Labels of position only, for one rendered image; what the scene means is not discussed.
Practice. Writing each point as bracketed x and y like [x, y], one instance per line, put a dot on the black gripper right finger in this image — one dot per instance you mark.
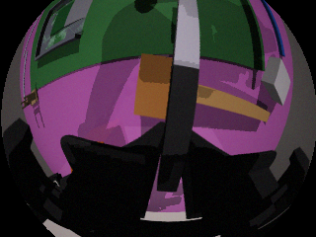
[209, 171]

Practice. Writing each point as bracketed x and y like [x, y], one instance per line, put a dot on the blue long thin bar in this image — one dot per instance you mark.
[278, 37]

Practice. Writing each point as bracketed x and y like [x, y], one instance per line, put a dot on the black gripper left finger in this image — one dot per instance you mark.
[133, 165]

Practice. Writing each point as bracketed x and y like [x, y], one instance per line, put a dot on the dark green flat mat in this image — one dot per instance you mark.
[116, 29]

